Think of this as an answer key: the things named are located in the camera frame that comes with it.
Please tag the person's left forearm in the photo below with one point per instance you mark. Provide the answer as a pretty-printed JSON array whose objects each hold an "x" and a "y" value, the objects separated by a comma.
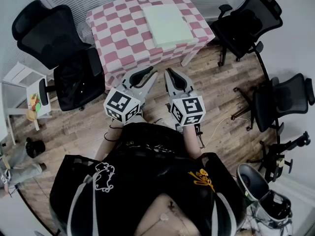
[{"x": 109, "y": 145}]

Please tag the person's right forearm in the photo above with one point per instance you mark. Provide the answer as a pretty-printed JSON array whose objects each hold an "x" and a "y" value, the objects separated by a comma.
[{"x": 192, "y": 141}]

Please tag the small white side table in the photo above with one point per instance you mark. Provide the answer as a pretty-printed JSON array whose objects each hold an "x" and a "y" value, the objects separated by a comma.
[{"x": 14, "y": 82}]

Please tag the grey black headset device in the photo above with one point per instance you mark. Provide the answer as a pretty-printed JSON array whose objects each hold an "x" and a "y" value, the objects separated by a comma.
[{"x": 256, "y": 188}]

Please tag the colourful toy pieces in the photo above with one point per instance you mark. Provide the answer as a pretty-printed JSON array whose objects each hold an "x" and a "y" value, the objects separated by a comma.
[{"x": 34, "y": 102}]

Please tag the pale green object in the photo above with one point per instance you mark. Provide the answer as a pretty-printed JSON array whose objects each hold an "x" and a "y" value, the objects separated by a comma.
[{"x": 167, "y": 24}]

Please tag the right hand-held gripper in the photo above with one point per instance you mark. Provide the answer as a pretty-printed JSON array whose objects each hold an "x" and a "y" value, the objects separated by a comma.
[{"x": 188, "y": 109}]

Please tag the black wrist bands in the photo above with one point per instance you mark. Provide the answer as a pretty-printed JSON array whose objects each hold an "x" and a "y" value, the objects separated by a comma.
[{"x": 110, "y": 139}]

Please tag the large black mesh office chair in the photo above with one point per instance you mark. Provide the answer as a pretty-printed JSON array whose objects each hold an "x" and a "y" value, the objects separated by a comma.
[{"x": 51, "y": 40}]

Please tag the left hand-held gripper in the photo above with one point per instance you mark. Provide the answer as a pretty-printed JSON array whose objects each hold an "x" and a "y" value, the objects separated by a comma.
[{"x": 121, "y": 102}]

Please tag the person's black printed top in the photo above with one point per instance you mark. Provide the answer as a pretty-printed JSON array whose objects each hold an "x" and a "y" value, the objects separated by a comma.
[{"x": 147, "y": 161}]

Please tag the pink white checkered tablecloth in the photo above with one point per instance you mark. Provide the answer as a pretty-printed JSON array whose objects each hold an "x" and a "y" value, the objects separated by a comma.
[{"x": 118, "y": 36}]

